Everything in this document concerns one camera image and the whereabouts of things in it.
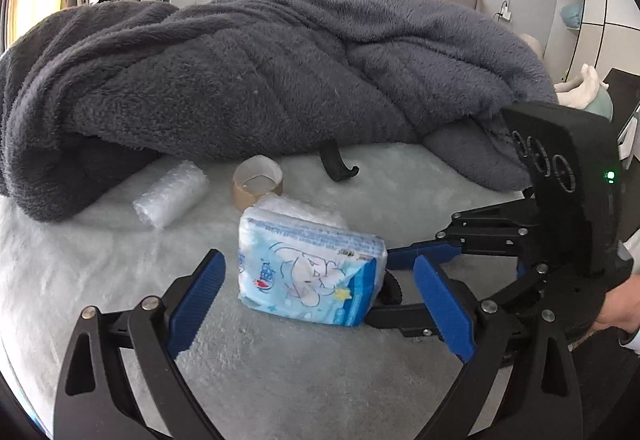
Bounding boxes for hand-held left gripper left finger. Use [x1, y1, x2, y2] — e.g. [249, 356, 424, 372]
[52, 249, 227, 440]

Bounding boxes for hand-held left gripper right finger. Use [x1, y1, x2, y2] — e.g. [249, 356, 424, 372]
[413, 254, 586, 440]

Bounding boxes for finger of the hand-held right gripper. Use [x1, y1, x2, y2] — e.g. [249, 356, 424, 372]
[386, 201, 541, 271]
[365, 302, 446, 339]

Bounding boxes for blue tissue pack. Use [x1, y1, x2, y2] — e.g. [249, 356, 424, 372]
[237, 207, 389, 327]

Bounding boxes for bubble wrap roll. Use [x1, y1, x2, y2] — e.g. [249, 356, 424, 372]
[132, 163, 210, 230]

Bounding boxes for black plastic hook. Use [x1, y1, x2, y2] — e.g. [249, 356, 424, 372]
[320, 142, 360, 183]

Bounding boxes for small cardboard tape core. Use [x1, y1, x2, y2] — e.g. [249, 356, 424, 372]
[232, 156, 285, 211]

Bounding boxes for bubble wrap sheet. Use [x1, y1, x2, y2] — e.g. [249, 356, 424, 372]
[252, 196, 352, 233]

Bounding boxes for person's right hand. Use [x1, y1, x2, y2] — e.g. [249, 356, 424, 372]
[587, 282, 640, 346]

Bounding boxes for teal cushion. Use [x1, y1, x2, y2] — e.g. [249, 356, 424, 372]
[584, 90, 617, 121]

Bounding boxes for bed with beige headboard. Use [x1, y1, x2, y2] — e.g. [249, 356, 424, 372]
[0, 0, 640, 440]

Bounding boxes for cream plush toy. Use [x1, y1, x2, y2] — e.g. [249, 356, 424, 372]
[554, 64, 609, 109]

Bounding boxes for beige pillow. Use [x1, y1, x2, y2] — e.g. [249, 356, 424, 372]
[517, 32, 545, 59]

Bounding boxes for grey fleece blanket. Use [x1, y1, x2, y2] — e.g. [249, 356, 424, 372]
[0, 0, 559, 223]

